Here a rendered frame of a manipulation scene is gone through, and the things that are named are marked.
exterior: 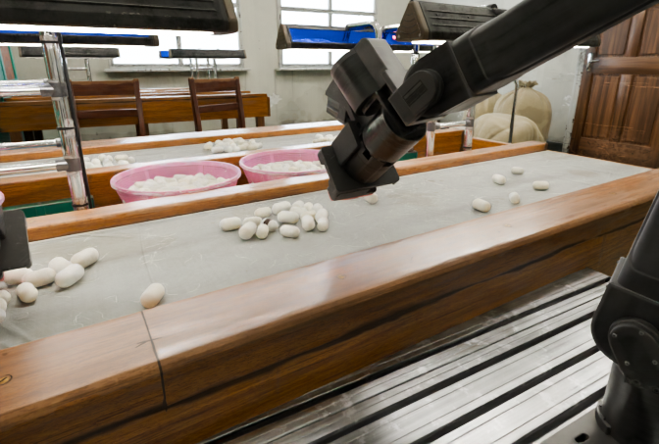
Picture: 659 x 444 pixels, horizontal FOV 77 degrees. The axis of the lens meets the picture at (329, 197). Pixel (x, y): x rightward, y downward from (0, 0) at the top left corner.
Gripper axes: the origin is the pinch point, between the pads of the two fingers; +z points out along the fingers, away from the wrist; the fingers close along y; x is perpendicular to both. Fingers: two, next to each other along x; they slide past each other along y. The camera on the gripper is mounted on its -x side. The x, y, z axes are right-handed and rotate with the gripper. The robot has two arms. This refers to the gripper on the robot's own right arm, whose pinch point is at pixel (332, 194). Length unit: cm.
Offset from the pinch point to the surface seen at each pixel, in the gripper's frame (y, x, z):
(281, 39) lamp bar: -26, -64, 37
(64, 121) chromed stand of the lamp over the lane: 32.2, -26.3, 15.7
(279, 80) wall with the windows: -229, -322, 385
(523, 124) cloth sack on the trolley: -273, -76, 133
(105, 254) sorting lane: 30.3, -2.7, 14.6
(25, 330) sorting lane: 38.9, 7.4, 2.7
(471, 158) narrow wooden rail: -58, -11, 21
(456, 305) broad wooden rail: -7.0, 20.7, -6.9
